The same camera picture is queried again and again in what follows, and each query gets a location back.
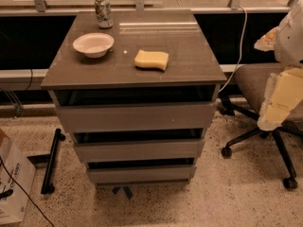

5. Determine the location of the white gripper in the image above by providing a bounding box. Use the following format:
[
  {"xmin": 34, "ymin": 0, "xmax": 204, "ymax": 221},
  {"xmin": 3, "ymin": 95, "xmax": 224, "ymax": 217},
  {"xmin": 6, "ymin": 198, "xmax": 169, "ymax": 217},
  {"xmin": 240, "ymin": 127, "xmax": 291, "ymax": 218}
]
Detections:
[{"xmin": 254, "ymin": 0, "xmax": 303, "ymax": 131}]

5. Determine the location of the grey bottom drawer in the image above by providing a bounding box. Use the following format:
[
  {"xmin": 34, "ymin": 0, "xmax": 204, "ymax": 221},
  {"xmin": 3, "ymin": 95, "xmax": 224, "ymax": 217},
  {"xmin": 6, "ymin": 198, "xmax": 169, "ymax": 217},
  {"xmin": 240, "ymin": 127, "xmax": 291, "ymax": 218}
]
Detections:
[{"xmin": 87, "ymin": 166, "xmax": 196, "ymax": 183}]

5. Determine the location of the grey drawer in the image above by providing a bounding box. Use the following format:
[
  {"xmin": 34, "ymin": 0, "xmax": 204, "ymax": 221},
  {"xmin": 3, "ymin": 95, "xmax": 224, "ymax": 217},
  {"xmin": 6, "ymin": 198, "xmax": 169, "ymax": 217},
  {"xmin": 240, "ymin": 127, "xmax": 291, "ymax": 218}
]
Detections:
[
  {"xmin": 56, "ymin": 103, "xmax": 216, "ymax": 133},
  {"xmin": 74, "ymin": 139, "xmax": 205, "ymax": 163},
  {"xmin": 87, "ymin": 166, "xmax": 196, "ymax": 183}
]

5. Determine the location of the grey top drawer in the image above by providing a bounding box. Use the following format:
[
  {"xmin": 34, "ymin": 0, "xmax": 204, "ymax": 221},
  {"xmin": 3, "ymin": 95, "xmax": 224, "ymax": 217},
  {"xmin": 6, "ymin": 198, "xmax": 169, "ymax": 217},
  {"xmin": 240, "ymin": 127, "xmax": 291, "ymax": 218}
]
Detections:
[{"xmin": 56, "ymin": 103, "xmax": 216, "ymax": 133}]

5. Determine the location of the grey drawer cabinet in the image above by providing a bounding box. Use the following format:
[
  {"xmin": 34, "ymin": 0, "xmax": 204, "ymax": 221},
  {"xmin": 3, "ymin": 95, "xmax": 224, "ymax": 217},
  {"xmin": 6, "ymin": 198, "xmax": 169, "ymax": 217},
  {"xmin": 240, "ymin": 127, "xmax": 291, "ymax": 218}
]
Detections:
[{"xmin": 42, "ymin": 10, "xmax": 225, "ymax": 173}]

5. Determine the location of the grey middle drawer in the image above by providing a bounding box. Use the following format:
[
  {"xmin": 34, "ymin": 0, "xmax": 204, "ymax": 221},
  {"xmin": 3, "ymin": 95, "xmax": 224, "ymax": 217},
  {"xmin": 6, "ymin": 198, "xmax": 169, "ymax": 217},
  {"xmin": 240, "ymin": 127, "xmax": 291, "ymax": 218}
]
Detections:
[{"xmin": 74, "ymin": 139, "xmax": 205, "ymax": 163}]

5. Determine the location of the grey office chair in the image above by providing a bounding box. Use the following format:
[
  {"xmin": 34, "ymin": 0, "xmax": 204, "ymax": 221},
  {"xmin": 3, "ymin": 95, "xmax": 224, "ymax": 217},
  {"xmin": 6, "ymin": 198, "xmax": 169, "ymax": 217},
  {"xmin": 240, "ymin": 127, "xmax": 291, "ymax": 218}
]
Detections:
[{"xmin": 221, "ymin": 63, "xmax": 303, "ymax": 190}]

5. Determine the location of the yellow sponge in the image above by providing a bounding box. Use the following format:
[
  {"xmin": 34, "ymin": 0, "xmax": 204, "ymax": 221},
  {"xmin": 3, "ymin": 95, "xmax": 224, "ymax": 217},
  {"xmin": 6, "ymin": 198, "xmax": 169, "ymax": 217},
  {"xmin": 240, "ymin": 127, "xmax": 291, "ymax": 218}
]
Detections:
[{"xmin": 134, "ymin": 50, "xmax": 169, "ymax": 71}]

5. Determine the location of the green white drink can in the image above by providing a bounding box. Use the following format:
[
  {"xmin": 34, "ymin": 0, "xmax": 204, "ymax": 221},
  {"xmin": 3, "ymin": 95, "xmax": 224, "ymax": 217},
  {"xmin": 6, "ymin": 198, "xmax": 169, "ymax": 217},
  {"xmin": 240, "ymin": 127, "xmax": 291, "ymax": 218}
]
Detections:
[{"xmin": 95, "ymin": 0, "xmax": 114, "ymax": 28}]

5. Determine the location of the white bowl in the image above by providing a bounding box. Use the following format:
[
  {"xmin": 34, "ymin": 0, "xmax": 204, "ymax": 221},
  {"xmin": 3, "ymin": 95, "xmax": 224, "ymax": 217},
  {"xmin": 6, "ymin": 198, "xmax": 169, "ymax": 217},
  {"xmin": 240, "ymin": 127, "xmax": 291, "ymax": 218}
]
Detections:
[{"xmin": 73, "ymin": 33, "xmax": 115, "ymax": 59}]

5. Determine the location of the blue tape cross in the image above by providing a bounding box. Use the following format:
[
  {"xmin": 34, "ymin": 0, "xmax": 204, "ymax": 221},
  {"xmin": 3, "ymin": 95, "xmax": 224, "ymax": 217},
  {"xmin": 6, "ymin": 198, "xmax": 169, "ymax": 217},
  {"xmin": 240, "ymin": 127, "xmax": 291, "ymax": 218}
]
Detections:
[{"xmin": 112, "ymin": 186, "xmax": 133, "ymax": 201}]

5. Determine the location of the black wheeled stand base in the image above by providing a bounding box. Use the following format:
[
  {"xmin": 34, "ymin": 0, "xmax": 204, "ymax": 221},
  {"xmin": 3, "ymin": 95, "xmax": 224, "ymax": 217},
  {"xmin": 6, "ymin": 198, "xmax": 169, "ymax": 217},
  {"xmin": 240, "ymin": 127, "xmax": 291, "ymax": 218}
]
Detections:
[{"xmin": 27, "ymin": 129, "xmax": 65, "ymax": 195}]

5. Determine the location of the white cardboard box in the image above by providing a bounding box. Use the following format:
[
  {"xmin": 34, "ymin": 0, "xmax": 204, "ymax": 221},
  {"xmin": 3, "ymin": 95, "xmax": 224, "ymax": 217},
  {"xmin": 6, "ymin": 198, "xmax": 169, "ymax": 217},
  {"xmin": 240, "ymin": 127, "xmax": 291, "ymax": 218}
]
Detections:
[{"xmin": 0, "ymin": 131, "xmax": 36, "ymax": 224}]

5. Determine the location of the white cable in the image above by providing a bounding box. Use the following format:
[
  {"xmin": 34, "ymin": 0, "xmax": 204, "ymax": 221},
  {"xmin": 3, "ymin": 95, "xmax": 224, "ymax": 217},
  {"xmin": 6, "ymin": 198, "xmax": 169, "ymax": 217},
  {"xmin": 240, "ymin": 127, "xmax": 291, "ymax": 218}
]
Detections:
[{"xmin": 218, "ymin": 5, "xmax": 249, "ymax": 94}]

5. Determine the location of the black cable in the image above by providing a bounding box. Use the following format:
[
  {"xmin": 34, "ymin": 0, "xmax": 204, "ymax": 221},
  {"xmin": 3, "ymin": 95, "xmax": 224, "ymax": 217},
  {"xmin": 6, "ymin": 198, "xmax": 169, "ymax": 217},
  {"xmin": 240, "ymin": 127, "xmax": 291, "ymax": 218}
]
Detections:
[{"xmin": 0, "ymin": 156, "xmax": 56, "ymax": 227}]

